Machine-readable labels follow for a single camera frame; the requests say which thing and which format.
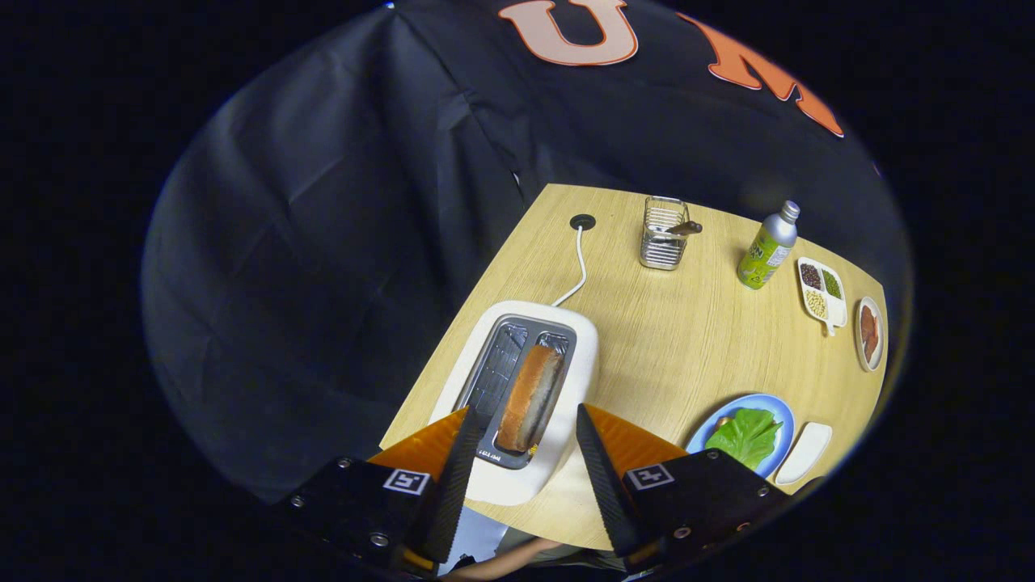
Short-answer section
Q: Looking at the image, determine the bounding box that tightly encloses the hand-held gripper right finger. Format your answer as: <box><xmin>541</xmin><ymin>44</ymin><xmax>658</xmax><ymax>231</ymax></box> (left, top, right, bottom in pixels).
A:
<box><xmin>575</xmin><ymin>403</ymin><xmax>789</xmax><ymax>571</ymax></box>

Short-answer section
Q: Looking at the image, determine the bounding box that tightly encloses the white oval plate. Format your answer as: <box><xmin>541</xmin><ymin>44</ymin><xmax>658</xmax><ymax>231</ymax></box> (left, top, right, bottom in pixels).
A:
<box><xmin>855</xmin><ymin>296</ymin><xmax>886</xmax><ymax>373</ymax></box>

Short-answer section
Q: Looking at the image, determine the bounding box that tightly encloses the brown toast slice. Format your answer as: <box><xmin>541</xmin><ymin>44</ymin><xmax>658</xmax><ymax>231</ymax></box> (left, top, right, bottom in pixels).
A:
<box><xmin>496</xmin><ymin>344</ymin><xmax>564</xmax><ymax>453</ymax></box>

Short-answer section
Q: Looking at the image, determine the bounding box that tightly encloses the white toaster cable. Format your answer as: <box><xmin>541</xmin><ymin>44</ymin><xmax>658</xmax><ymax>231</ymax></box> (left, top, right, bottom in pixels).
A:
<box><xmin>552</xmin><ymin>226</ymin><xmax>588</xmax><ymax>309</ymax></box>

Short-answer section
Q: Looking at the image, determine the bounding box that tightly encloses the white toaster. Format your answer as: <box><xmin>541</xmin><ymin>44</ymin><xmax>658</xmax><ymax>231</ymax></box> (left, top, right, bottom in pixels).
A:
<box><xmin>429</xmin><ymin>300</ymin><xmax>600</xmax><ymax>508</ymax></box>

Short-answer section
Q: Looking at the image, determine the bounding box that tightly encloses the white square plate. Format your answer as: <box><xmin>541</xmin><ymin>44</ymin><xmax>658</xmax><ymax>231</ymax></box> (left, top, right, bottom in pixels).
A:
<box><xmin>774</xmin><ymin>422</ymin><xmax>834</xmax><ymax>487</ymax></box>

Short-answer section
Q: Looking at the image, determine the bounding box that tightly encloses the blue plate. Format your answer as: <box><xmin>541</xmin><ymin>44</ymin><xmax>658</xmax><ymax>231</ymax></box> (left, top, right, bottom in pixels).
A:
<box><xmin>685</xmin><ymin>393</ymin><xmax>796</xmax><ymax>479</ymax></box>

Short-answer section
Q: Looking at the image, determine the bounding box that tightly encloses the green label metal bottle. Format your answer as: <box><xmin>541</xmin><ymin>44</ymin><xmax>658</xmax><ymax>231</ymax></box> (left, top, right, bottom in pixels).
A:
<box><xmin>736</xmin><ymin>200</ymin><xmax>801</xmax><ymax>290</ymax></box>

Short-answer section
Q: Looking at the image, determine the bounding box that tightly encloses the white divided dish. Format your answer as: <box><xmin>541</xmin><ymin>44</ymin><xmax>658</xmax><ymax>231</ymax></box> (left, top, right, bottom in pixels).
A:
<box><xmin>796</xmin><ymin>256</ymin><xmax>848</xmax><ymax>337</ymax></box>

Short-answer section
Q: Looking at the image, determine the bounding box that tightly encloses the wire mesh basket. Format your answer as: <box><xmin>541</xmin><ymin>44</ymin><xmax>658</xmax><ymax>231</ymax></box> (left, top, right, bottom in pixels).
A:
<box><xmin>639</xmin><ymin>196</ymin><xmax>691</xmax><ymax>271</ymax></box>

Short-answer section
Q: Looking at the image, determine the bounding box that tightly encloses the green lettuce leaf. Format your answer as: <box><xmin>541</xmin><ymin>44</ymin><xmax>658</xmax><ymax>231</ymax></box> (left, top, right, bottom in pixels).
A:
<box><xmin>705</xmin><ymin>407</ymin><xmax>784</xmax><ymax>471</ymax></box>

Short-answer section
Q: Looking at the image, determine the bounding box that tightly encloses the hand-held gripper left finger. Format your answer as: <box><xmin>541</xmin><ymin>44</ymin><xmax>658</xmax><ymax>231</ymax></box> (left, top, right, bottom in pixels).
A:
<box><xmin>275</xmin><ymin>406</ymin><xmax>484</xmax><ymax>576</ymax></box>

